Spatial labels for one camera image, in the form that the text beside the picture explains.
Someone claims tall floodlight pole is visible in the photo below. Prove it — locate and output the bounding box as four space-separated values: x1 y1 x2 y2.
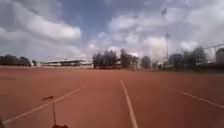
160 7 169 38

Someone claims low long building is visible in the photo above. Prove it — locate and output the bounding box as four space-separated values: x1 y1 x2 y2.
40 59 94 69

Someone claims clump of dark trees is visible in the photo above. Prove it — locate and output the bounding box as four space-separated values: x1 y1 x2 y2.
0 54 38 67

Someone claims robot's own part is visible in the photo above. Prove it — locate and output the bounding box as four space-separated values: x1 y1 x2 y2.
41 95 70 128

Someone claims row of trees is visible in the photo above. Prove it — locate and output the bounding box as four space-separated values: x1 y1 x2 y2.
91 45 224 71

